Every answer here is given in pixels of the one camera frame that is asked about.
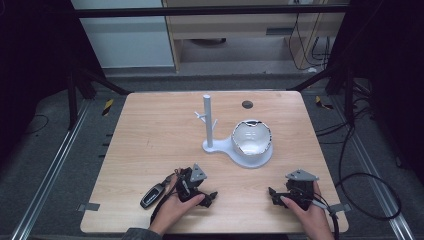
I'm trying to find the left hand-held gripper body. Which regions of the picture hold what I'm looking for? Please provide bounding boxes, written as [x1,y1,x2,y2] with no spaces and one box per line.
[175,162,208,204]

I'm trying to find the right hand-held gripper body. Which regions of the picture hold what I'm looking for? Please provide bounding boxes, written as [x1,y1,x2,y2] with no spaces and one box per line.
[282,168,320,212]

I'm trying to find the black car key fob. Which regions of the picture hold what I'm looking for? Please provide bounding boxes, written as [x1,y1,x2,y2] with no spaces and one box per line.
[139,182,168,210]

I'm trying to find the person's left hand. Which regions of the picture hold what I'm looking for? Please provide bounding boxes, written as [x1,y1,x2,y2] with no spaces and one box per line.
[148,167,206,236]

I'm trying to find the person's right hand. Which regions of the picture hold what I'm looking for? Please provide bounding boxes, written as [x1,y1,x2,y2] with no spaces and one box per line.
[279,180,335,240]

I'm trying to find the grey tape piece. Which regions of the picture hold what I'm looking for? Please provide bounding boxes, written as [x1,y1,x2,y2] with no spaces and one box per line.
[76,202,101,213]
[328,202,353,215]

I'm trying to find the white key stand with tray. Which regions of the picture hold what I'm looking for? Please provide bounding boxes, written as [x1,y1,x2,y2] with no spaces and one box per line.
[194,94,274,169]

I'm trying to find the white bowl with silver rim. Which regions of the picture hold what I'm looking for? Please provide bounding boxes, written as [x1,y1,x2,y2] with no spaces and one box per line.
[231,118,273,156]

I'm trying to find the yellow black floor tape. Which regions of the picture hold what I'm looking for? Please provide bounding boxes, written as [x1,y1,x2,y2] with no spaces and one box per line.
[101,98,115,117]
[314,95,335,111]

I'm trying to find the black metal stand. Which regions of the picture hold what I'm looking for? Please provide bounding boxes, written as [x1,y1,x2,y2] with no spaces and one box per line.
[65,61,132,132]
[285,61,356,126]

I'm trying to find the white cabinet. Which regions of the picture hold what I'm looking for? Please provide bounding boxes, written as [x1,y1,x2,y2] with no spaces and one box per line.
[70,0,176,70]

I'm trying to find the black curtain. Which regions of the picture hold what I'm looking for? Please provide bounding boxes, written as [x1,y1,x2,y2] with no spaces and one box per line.
[0,0,104,168]
[328,0,424,188]

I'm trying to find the light wooden desk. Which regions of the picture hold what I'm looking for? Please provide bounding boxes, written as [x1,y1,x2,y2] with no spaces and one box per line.
[161,0,349,73]

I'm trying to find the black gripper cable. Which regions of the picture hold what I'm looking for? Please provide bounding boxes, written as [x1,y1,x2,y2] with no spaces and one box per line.
[312,195,340,240]

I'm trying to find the aluminium floor rail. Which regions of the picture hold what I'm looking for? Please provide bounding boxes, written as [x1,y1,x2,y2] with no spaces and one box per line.
[329,94,416,240]
[9,99,92,240]

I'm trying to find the black floor cable loop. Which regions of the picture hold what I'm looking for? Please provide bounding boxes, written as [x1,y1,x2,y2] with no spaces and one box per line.
[334,114,403,222]

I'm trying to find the black hanging cables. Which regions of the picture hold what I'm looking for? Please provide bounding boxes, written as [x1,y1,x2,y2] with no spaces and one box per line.
[287,12,332,72]

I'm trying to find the thin black floor cable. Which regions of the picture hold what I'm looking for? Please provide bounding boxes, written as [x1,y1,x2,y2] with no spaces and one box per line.
[22,114,50,136]

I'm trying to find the black horizontal frame bar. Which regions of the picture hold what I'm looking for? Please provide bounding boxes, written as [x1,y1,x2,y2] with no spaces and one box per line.
[73,4,350,19]

